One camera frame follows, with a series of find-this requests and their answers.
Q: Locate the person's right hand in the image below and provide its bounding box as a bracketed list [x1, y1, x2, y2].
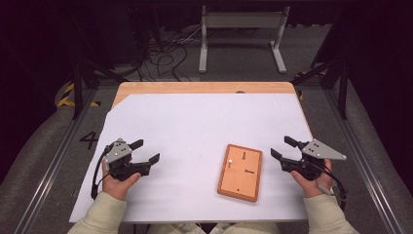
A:
[290, 158, 334, 199]

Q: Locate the orange wooden box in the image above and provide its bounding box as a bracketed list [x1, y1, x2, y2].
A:
[216, 143, 264, 203]

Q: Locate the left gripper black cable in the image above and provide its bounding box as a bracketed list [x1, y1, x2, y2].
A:
[91, 144, 111, 200]

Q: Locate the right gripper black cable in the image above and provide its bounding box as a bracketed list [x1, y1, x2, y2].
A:
[308, 160, 349, 211]

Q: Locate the person's right leg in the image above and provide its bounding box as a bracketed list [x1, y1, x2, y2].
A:
[208, 222, 282, 234]

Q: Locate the white paper sheet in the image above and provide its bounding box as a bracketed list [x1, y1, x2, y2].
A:
[68, 93, 316, 224]

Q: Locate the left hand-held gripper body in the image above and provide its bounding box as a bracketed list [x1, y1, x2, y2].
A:
[102, 138, 153, 182]

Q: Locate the aluminium floor rail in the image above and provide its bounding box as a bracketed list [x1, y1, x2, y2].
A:
[324, 87, 403, 234]
[13, 87, 98, 234]

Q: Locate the person's left hand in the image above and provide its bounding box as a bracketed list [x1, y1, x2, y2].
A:
[101, 155, 143, 202]

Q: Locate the black metal stand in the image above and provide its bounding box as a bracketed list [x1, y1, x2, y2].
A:
[66, 6, 128, 121]
[290, 9, 352, 120]

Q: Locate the person's left leg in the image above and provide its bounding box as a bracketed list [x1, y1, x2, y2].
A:
[152, 222, 207, 234]

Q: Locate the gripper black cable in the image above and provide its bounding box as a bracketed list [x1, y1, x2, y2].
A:
[91, 144, 111, 200]
[308, 160, 349, 211]

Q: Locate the yellow black hazard tape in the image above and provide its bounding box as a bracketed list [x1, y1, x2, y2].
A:
[56, 82, 101, 108]
[293, 69, 306, 101]

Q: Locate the person's leg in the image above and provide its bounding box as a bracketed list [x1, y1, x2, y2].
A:
[152, 222, 207, 234]
[208, 222, 282, 234]

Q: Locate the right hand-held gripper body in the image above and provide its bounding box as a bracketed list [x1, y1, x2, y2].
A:
[281, 138, 348, 182]

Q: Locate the white metal stand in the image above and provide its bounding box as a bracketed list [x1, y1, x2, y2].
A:
[198, 5, 291, 74]

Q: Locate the tangle of black floor cables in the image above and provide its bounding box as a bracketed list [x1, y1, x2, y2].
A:
[135, 25, 203, 82]

